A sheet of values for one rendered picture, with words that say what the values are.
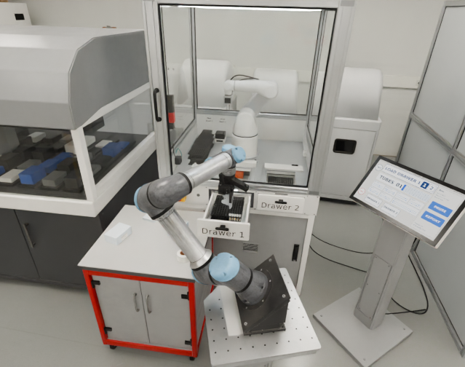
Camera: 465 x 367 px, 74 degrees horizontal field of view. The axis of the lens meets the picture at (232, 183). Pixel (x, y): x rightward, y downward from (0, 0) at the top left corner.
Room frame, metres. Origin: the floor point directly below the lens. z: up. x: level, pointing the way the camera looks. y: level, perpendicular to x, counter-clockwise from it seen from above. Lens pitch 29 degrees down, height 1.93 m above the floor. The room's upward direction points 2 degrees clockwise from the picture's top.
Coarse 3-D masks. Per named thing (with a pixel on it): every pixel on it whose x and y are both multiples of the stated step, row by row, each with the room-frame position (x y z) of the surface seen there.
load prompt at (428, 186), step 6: (384, 168) 1.62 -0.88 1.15; (390, 168) 1.61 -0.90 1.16; (396, 168) 1.59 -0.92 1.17; (390, 174) 1.58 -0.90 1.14; (396, 174) 1.56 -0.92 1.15; (402, 174) 1.54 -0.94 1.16; (408, 174) 1.52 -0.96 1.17; (402, 180) 1.51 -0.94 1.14; (408, 180) 1.50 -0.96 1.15; (414, 180) 1.48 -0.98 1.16; (420, 180) 1.46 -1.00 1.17; (420, 186) 1.43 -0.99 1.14; (426, 186) 1.42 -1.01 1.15; (432, 186) 1.40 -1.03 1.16; (438, 186) 1.39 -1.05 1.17; (432, 192) 1.38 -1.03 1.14
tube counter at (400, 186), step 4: (396, 184) 1.51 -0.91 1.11; (400, 184) 1.50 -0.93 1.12; (404, 184) 1.49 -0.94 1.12; (396, 188) 1.50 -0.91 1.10; (400, 188) 1.48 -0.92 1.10; (404, 188) 1.47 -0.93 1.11; (408, 188) 1.46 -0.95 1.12; (412, 188) 1.45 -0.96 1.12; (408, 192) 1.44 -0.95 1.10; (412, 192) 1.43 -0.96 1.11; (416, 192) 1.42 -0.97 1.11; (420, 192) 1.41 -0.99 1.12; (416, 196) 1.40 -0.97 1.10; (420, 196) 1.39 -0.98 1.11; (424, 196) 1.38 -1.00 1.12; (428, 196) 1.37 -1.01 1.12; (424, 200) 1.37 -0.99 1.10
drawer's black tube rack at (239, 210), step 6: (216, 198) 1.65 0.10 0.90; (222, 198) 1.65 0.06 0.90; (234, 198) 1.66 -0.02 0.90; (240, 198) 1.66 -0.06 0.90; (216, 204) 1.58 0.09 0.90; (222, 204) 1.59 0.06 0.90; (234, 204) 1.59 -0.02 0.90; (240, 204) 1.60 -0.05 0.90; (216, 210) 1.52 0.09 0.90; (222, 210) 1.51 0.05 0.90; (228, 210) 1.56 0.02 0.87; (234, 210) 1.52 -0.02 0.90; (240, 210) 1.52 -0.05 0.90; (216, 216) 1.49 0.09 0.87
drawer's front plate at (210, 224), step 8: (200, 224) 1.38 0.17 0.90; (208, 224) 1.37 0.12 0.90; (216, 224) 1.37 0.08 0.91; (224, 224) 1.36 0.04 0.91; (232, 224) 1.36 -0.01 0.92; (240, 224) 1.35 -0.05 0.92; (248, 224) 1.35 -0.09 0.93; (200, 232) 1.38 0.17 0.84; (208, 232) 1.37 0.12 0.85; (232, 232) 1.36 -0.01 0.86; (248, 232) 1.35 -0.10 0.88
